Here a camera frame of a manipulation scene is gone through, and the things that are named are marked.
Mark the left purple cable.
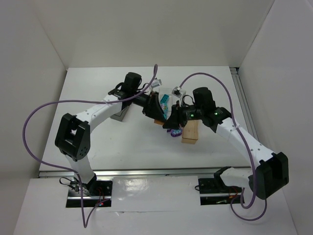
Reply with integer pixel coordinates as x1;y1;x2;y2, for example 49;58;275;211
22;64;158;228

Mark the aluminium front rail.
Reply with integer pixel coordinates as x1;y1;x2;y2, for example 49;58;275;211
38;166;222;177

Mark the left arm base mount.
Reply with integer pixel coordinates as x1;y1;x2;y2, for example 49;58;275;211
59;177;112;208

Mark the brown lego brick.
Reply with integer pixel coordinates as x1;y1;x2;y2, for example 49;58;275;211
154;119;164;126

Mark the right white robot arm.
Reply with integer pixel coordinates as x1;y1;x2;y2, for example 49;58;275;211
163;87;289;200

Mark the amber plastic container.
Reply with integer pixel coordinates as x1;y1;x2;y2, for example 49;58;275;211
181;120;199;144

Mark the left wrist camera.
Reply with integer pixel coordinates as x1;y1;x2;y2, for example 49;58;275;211
150;79;162;89

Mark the purple cable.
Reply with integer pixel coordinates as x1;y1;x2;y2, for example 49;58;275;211
179;72;268;221
22;64;158;228

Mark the teal rectangular lego brick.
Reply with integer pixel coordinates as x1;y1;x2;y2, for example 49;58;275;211
160;94;170;104

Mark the purple flower lego piece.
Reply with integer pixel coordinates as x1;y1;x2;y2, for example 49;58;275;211
170;129;182;137

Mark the aluminium side rail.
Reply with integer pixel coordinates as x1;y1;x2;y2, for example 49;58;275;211
228;67;264;154

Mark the clear plastic container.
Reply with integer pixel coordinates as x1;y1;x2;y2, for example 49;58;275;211
158;87;186;119

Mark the teal round printed lego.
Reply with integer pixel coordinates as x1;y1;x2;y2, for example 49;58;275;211
161;103;170;119

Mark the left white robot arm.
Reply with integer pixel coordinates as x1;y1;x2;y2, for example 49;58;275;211
55;72;166;194

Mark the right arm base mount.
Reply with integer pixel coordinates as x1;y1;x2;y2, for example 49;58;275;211
194;178;242;206

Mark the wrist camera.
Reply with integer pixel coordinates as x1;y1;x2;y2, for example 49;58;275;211
172;87;186;103
150;79;162;89

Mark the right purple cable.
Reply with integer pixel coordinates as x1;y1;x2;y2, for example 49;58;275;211
179;72;268;221

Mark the smoky grey plastic container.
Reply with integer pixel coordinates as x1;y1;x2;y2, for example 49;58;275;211
111;106;129;122

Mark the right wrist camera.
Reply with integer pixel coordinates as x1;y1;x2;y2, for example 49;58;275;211
172;87;186;103

